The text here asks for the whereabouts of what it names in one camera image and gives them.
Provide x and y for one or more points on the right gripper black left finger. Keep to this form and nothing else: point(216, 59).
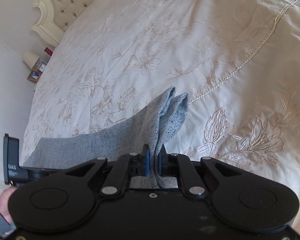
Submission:
point(139, 163)

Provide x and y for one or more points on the cream tufted headboard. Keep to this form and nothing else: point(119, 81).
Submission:
point(56, 16)

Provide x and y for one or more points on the red box on nightstand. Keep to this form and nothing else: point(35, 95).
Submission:
point(48, 51)

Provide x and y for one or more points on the wooden picture frame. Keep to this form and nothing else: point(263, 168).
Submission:
point(34, 75)

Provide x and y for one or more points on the cream embroidered bedspread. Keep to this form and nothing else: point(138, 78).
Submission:
point(239, 61)

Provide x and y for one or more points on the left hand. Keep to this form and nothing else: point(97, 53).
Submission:
point(4, 198)

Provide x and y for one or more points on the small white alarm clock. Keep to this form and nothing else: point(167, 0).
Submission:
point(42, 67)

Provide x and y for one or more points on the cream lamp shade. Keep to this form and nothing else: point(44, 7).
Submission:
point(30, 59)

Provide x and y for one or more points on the grey speckled pants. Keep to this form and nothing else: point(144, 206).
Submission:
point(154, 125)

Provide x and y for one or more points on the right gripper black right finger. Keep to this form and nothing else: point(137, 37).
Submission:
point(166, 163)

